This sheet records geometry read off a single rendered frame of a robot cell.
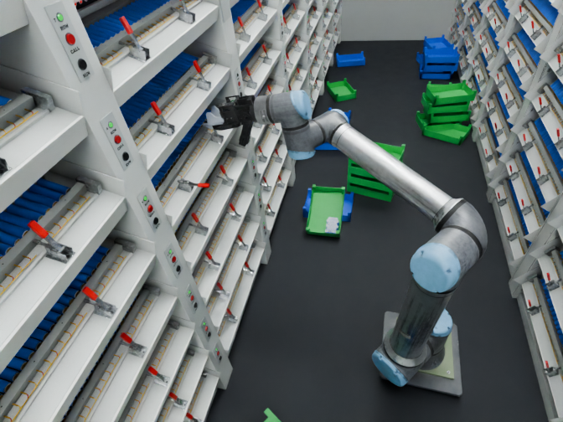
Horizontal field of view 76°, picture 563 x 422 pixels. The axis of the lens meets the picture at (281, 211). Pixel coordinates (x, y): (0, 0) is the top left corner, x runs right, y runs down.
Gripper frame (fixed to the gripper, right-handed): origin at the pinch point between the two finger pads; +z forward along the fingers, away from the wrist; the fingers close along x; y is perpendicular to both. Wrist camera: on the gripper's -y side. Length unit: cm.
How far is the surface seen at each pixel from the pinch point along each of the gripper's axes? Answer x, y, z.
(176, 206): 34.9, -6.8, -1.3
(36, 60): 52, 42, -9
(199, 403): 64, -84, 15
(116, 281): 63, -6, 1
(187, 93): 7.0, 14.7, -2.6
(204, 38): -18.1, 22.5, -1.4
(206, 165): 14.1, -7.4, -2.2
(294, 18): -139, -7, 0
